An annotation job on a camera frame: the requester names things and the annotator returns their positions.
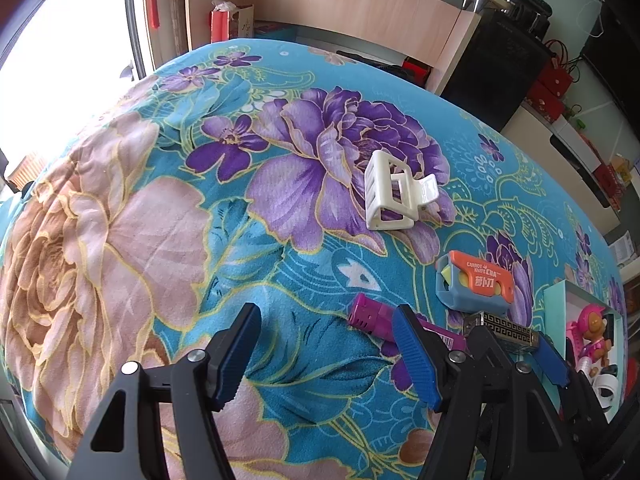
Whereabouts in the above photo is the white television cabinet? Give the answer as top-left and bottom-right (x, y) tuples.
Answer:
(500, 100), (621, 236)

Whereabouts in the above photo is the magenta lighter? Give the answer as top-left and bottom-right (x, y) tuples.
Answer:
(348, 292), (468, 353)

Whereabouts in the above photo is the gold patterned lighter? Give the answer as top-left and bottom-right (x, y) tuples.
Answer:
(462, 311), (542, 353)

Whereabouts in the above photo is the floral blanket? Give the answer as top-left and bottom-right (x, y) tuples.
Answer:
(0, 39), (631, 480)

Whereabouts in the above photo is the red gift bag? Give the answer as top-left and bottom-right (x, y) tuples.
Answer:
(210, 0), (238, 43)

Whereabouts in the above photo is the pink toy figure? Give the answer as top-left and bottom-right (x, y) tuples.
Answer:
(567, 304), (617, 373)

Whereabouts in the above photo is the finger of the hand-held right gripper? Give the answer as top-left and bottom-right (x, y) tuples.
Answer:
(470, 326), (513, 365)
(531, 331), (610, 427)

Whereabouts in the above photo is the teal-edged white box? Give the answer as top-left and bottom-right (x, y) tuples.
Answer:
(542, 279), (628, 411)

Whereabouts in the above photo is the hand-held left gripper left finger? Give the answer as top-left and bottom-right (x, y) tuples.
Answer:
(65, 302), (263, 480)

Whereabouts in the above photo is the orange toy carrot knife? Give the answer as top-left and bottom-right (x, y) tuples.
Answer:
(434, 250), (516, 311)

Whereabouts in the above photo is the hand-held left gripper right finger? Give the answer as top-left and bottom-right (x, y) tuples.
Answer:
(391, 304), (586, 480)

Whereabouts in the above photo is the wooden shelf unit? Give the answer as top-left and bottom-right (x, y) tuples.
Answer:
(184, 0), (513, 96)

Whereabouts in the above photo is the white magazine holder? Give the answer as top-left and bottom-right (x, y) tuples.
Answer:
(607, 230), (636, 268)

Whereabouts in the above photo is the black water dispenser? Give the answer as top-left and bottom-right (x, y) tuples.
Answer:
(442, 0), (553, 133)

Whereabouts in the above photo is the bright window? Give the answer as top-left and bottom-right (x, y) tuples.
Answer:
(0, 0), (146, 161)

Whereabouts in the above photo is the beige hair claw clip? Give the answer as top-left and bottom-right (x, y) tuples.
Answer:
(364, 150), (441, 231)

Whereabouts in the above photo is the red handbag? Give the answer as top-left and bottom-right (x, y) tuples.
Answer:
(525, 40), (573, 123)

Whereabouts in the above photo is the brown paper bag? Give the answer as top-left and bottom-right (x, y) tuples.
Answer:
(227, 4), (256, 41)

